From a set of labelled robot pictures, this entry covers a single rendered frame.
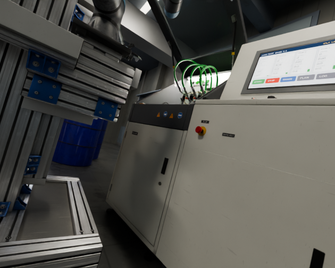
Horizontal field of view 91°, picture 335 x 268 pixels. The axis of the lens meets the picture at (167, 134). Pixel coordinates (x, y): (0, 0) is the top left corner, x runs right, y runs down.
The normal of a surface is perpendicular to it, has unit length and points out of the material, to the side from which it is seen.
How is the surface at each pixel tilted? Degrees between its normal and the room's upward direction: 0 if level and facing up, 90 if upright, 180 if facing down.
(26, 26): 90
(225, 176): 90
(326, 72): 76
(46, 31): 90
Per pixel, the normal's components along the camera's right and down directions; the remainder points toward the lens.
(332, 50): -0.62, -0.44
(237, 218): -0.69, -0.22
